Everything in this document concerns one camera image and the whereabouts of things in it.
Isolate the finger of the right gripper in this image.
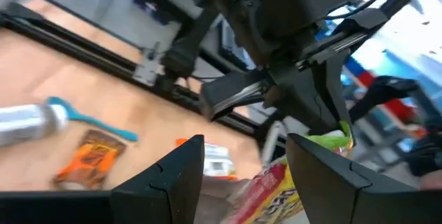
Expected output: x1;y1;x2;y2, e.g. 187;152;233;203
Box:
310;49;354;135
269;68;325;132

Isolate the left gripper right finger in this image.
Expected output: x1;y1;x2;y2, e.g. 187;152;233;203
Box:
285;133;422;224

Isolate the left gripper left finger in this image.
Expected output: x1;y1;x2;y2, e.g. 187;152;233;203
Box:
110;134;205;224

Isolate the green red yellow snack bag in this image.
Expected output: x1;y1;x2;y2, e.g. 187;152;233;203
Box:
220;120;355;224

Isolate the teal silicone spatula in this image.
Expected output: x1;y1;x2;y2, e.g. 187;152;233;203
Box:
46;95;140;142

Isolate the orange ramen packet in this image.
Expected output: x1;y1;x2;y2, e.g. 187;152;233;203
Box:
175;137;238;180

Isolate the orange brown candy pack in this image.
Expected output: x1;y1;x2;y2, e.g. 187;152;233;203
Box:
53;129;128;191

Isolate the silver arm base bracket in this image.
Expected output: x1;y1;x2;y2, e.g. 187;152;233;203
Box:
133;42;162;87

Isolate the black aluminium table frame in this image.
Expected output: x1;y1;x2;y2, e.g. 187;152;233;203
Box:
0;0;439;140

